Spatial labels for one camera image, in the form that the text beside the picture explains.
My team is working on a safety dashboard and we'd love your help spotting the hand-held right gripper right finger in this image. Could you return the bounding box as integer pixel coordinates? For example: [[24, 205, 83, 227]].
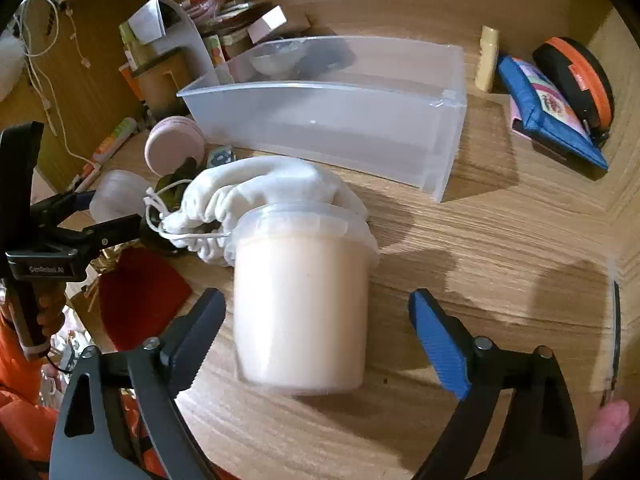
[[409, 288, 583, 480]]

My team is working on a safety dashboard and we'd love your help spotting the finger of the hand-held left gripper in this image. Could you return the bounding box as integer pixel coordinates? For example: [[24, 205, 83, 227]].
[[30, 190, 97, 229], [55, 212, 144, 262]]

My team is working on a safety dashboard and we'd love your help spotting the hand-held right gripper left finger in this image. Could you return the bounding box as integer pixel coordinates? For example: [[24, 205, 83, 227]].
[[49, 287, 227, 480]]

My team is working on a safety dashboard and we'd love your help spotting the translucent white small jar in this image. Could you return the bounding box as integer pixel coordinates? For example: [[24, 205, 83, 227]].
[[89, 170, 149, 223]]

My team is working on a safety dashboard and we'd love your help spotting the red velvet pouch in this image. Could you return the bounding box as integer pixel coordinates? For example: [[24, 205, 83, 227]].
[[98, 249, 193, 352]]

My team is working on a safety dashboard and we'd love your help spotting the dark green small object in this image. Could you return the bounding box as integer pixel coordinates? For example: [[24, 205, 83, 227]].
[[154, 157, 199, 211]]

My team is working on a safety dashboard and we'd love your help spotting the cream plastic jar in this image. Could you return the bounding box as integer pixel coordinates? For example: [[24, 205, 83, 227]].
[[231, 203, 379, 395]]

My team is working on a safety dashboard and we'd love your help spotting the white drawstring bag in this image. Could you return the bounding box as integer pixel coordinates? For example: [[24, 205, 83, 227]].
[[145, 156, 373, 267]]

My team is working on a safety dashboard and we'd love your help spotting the clear plastic storage box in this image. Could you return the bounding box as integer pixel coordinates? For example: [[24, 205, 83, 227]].
[[176, 35, 468, 204]]

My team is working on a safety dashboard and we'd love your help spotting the person's left forearm orange sleeve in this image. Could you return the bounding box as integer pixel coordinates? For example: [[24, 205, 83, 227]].
[[0, 305, 61, 466]]

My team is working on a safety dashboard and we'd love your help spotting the wooden desktop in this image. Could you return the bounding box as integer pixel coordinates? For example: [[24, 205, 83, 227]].
[[65, 0, 636, 480]]

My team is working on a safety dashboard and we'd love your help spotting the person's left hand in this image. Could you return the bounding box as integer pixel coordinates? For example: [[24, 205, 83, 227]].
[[37, 286, 67, 337]]

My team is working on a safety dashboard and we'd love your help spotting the pink round case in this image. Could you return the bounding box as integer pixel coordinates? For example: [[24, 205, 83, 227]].
[[144, 116, 206, 178]]

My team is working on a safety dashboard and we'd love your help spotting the brown cardboard box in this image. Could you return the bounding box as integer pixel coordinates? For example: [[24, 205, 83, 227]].
[[131, 52, 187, 117]]

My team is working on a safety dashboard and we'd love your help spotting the pink fuzzy object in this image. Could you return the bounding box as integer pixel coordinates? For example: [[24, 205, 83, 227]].
[[582, 400, 631, 466]]

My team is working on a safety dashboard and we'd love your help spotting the white bookend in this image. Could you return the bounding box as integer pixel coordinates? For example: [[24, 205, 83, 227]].
[[120, 0, 236, 111]]

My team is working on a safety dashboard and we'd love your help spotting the bowl of trinkets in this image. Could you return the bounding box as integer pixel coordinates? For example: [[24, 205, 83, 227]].
[[250, 40, 307, 79]]

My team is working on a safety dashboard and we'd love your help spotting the pink snack packet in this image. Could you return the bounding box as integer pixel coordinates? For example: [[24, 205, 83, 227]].
[[181, 0, 222, 17]]

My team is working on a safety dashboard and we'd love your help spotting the stack of booklets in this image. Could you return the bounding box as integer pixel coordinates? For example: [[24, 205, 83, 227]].
[[182, 0, 263, 63]]

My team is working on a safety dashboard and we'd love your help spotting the blue zip pouch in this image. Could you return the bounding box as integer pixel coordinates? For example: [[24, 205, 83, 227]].
[[495, 54, 610, 171]]

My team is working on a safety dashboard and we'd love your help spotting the small white box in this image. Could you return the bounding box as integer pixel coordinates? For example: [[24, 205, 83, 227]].
[[247, 5, 288, 45]]

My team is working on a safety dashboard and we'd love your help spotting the cream tube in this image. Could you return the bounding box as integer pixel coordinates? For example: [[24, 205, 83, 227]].
[[474, 25, 501, 93]]

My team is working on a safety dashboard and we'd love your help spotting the black orange round case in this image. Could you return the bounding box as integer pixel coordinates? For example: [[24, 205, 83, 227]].
[[531, 36, 615, 148]]

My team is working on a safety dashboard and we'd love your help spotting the white cable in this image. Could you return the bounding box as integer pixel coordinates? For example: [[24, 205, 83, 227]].
[[14, 0, 97, 167]]

